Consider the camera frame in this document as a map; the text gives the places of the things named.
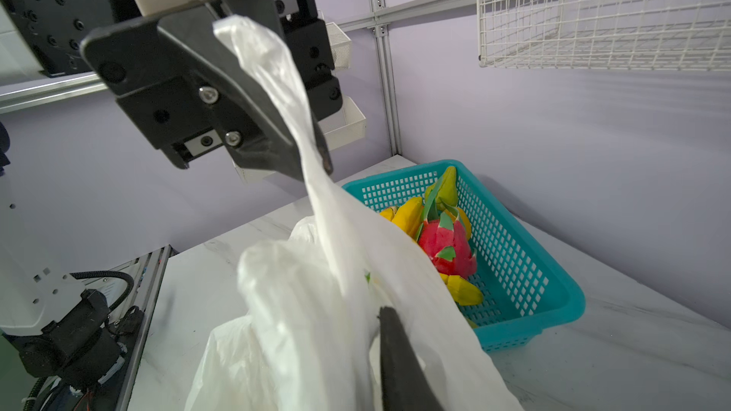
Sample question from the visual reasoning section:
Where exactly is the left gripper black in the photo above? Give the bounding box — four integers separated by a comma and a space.
1, 0, 344, 180

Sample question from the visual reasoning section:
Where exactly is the teal plastic basket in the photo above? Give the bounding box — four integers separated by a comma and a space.
345, 160, 586, 352

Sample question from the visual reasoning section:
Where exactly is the pink fake dragon fruit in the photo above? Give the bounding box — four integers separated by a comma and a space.
417, 211, 477, 279

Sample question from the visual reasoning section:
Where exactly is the yellow fake banana bunch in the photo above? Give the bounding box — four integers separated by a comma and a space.
380, 197, 485, 306

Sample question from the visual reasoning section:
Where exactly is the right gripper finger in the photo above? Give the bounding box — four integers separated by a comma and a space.
379, 306, 443, 411

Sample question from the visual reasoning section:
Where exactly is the white wire wall basket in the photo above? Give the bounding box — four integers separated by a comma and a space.
477, 0, 730, 72

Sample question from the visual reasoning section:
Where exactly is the upper white mesh shelf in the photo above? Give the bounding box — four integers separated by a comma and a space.
318, 11, 352, 72

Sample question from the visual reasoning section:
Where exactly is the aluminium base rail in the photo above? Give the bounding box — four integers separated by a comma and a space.
33, 244, 178, 411

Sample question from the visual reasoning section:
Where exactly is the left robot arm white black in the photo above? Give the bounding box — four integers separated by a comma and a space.
1, 0, 343, 391

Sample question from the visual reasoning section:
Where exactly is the white lemon print plastic bag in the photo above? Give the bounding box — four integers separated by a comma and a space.
186, 15, 520, 410

